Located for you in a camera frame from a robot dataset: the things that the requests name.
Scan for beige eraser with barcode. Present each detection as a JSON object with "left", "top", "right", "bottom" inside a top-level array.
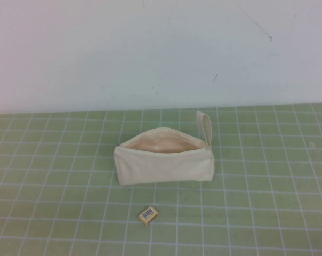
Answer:
[{"left": 138, "top": 205, "right": 159, "bottom": 221}]

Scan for cream canvas pencil case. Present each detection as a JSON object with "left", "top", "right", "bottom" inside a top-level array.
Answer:
[{"left": 113, "top": 110, "right": 215, "bottom": 186}]

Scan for green grid cutting mat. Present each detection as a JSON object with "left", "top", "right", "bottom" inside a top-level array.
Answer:
[{"left": 0, "top": 103, "right": 322, "bottom": 256}]

